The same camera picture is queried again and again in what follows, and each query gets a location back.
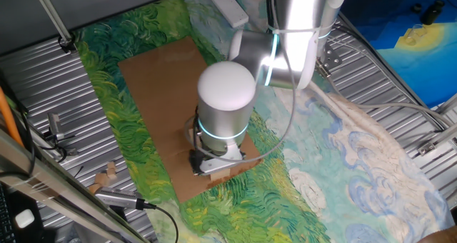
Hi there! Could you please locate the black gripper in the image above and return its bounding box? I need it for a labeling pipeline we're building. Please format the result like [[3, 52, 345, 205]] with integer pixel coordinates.
[[188, 149, 205, 175]]

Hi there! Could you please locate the brown cardboard sheet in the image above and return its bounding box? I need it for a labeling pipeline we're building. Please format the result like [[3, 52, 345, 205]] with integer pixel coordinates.
[[117, 35, 263, 204]]

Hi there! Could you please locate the painted landscape cloth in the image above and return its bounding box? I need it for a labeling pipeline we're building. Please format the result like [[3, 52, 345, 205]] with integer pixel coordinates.
[[73, 0, 456, 243]]

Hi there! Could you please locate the white power strip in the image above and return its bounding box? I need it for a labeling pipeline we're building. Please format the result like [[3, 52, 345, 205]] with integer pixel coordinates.
[[205, 0, 250, 29]]

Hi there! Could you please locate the white earbuds case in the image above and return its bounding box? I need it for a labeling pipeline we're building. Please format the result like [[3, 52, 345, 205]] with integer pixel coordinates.
[[14, 208, 36, 229]]

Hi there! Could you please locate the orange tube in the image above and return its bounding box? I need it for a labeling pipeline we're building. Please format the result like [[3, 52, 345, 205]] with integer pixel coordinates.
[[0, 86, 24, 148]]

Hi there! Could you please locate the black keyboard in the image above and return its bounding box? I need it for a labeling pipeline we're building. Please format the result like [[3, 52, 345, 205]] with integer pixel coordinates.
[[0, 184, 17, 243]]

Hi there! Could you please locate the aluminium pole with foot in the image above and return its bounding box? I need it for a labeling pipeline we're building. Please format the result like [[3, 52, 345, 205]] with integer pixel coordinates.
[[30, 0, 78, 54]]

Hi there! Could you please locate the blue and yellow cloth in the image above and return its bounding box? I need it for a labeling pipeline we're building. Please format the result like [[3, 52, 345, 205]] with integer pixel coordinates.
[[338, 0, 457, 109]]

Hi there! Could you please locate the aluminium profile bar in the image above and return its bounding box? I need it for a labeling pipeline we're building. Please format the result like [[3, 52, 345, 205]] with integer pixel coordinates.
[[416, 122, 457, 157]]

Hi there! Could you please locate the clear glass beaker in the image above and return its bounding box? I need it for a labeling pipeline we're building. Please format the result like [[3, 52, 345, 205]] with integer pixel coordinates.
[[404, 23, 428, 46]]

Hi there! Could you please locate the black bottle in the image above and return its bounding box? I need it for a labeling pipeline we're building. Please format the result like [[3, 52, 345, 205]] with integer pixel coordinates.
[[420, 0, 446, 26]]

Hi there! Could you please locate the black camera plug cable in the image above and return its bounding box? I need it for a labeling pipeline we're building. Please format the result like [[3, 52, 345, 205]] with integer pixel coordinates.
[[142, 202, 180, 243]]

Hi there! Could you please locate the silver camera with plug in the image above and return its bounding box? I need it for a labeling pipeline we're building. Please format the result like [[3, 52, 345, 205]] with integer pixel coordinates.
[[94, 185, 157, 212]]

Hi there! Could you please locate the thin gripper cable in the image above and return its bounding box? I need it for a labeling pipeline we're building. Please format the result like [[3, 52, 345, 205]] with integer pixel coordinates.
[[184, 17, 299, 165]]

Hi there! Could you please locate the aluminium frame beam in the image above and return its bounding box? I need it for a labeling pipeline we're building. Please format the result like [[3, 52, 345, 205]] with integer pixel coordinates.
[[0, 128, 151, 243]]

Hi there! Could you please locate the metal clamp bracket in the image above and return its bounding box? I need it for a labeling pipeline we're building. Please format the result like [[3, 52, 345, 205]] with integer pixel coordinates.
[[42, 112, 79, 157]]

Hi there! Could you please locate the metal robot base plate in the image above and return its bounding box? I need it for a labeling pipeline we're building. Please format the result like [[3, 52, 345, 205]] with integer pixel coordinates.
[[316, 41, 344, 80]]

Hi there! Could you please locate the grey robot power cable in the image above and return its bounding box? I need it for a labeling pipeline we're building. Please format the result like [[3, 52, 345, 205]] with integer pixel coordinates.
[[316, 59, 453, 132]]

